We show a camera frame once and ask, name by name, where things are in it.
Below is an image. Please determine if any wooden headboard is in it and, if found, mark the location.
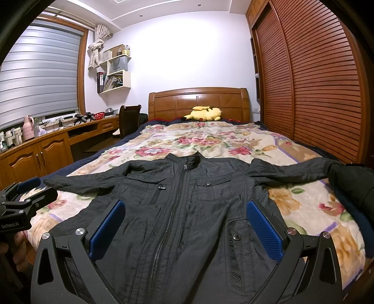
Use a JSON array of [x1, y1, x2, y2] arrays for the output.
[[148, 87, 251, 123]]

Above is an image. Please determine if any yellow plush toy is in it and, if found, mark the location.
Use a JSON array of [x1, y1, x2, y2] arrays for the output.
[[181, 106, 222, 122]]

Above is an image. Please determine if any dark wooden chair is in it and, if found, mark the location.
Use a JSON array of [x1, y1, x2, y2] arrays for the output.
[[113, 105, 141, 139]]

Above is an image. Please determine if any wooden louvered wardrobe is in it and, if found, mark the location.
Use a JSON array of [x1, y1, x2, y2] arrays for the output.
[[246, 1, 373, 164]]

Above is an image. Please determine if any black jacket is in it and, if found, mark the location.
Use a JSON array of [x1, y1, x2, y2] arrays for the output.
[[45, 153, 332, 303]]

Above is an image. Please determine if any pink bottle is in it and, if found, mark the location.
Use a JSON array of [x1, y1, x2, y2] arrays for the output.
[[22, 115, 35, 142]]

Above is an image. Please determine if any navy bed sheet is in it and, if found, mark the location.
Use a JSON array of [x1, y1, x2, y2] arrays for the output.
[[39, 118, 183, 188]]

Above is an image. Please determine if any white wall shelf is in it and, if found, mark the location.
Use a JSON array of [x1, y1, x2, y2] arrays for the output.
[[97, 44, 131, 94]]

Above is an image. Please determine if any red basket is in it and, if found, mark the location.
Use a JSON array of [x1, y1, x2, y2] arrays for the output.
[[94, 112, 105, 120]]

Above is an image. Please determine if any person left hand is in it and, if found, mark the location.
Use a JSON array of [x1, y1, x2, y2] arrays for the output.
[[11, 232, 29, 272]]

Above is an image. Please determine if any wooden desk cabinet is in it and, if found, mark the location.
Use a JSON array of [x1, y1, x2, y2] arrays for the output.
[[1, 116, 119, 188]]

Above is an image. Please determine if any dark folded clothes pile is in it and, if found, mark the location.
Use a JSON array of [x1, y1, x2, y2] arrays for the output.
[[328, 164, 373, 258]]

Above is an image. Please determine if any tied beige curtain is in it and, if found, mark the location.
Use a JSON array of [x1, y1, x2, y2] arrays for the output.
[[88, 24, 111, 69]]

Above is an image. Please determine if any grey window blind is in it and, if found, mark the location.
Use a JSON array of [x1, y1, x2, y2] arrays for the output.
[[1, 20, 84, 129]]

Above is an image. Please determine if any floral bed blanket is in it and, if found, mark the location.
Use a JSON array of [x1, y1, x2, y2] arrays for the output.
[[26, 121, 368, 286]]

